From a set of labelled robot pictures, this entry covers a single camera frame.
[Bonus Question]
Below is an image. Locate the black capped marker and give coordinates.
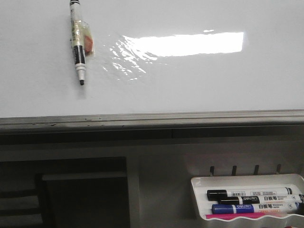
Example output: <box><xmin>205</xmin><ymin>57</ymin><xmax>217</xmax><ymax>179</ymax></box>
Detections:
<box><xmin>218</xmin><ymin>194</ymin><xmax>304</xmax><ymax>205</ymax></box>
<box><xmin>207</xmin><ymin>187</ymin><xmax>293</xmax><ymax>200</ymax></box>

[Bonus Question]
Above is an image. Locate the white plastic marker tray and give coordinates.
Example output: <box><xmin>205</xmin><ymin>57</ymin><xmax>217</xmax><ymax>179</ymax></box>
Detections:
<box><xmin>190</xmin><ymin>174</ymin><xmax>304</xmax><ymax>228</ymax></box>

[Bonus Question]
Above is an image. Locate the blue capped marker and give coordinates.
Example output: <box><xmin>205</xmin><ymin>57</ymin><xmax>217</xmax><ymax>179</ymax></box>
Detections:
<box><xmin>211</xmin><ymin>202</ymin><xmax>304</xmax><ymax>214</ymax></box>

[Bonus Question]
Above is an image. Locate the middle black capped marker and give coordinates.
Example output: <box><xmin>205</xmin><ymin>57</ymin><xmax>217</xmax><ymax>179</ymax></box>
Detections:
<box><xmin>218</xmin><ymin>194</ymin><xmax>304</xmax><ymax>205</ymax></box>

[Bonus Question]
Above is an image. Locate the white whiteboard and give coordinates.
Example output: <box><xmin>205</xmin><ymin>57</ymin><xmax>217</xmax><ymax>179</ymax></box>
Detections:
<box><xmin>0</xmin><ymin>0</ymin><xmax>304</xmax><ymax>118</ymax></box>

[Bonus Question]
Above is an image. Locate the grey aluminium whiteboard frame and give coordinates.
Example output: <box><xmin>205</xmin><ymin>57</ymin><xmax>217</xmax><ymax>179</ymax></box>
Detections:
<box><xmin>0</xmin><ymin>110</ymin><xmax>304</xmax><ymax>145</ymax></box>

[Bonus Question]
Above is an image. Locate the top black capped marker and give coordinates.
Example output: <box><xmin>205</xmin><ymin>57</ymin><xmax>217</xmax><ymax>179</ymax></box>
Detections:
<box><xmin>207</xmin><ymin>187</ymin><xmax>293</xmax><ymax>200</ymax></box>

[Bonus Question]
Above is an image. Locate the black whiteboard marker with magnet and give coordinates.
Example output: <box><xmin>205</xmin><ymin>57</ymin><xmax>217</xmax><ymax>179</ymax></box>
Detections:
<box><xmin>69</xmin><ymin>0</ymin><xmax>94</xmax><ymax>86</ymax></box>

